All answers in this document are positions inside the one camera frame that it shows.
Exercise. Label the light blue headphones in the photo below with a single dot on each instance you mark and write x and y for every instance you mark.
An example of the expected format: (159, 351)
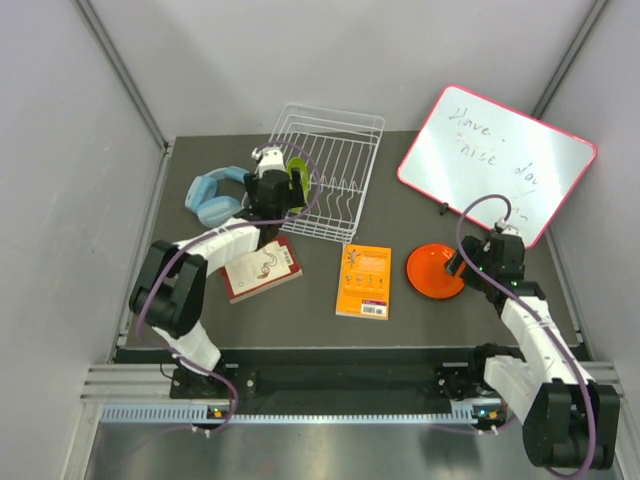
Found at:
(202, 198)

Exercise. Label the pink framed whiteboard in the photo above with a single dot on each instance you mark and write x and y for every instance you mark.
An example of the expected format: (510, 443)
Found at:
(476, 155)

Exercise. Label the red and white book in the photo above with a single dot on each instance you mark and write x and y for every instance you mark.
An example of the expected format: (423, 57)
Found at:
(256, 272)

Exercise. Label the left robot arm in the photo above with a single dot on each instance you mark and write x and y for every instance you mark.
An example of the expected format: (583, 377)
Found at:
(168, 293)

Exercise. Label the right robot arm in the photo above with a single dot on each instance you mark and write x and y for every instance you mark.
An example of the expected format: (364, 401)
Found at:
(568, 419)

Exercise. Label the white wire dish rack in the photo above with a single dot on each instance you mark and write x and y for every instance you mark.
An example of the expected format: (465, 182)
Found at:
(344, 145)

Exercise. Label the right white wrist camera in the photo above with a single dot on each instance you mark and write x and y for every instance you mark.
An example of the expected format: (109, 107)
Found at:
(504, 227)

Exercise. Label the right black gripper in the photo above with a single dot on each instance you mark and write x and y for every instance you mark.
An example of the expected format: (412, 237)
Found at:
(475, 248)

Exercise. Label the orange plastic plate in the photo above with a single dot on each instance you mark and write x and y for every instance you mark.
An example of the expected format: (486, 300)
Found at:
(425, 270)

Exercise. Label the grey slotted cable duct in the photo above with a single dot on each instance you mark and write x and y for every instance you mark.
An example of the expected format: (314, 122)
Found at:
(459, 414)

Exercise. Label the lime green plastic plate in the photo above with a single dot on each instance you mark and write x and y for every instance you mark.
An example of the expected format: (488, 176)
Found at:
(300, 167)

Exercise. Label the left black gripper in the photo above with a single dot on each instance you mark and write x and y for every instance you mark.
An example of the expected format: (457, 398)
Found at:
(294, 198)

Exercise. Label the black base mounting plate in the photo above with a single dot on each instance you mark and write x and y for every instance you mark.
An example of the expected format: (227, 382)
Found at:
(430, 372)

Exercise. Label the orange paperback book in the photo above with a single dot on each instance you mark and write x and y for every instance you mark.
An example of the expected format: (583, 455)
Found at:
(364, 282)

